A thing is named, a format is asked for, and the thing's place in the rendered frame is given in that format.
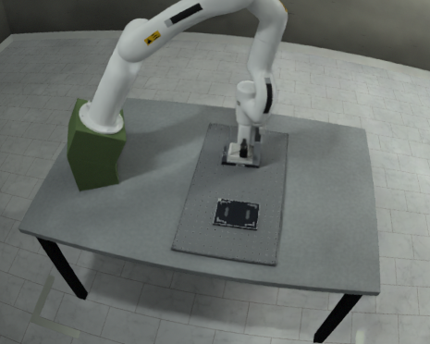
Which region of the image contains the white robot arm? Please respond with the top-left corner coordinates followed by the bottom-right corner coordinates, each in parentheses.
top-left (79, 0), bottom-right (288, 134)

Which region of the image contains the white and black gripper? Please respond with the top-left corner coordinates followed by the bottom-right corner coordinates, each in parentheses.
top-left (237, 121), bottom-right (252, 158)

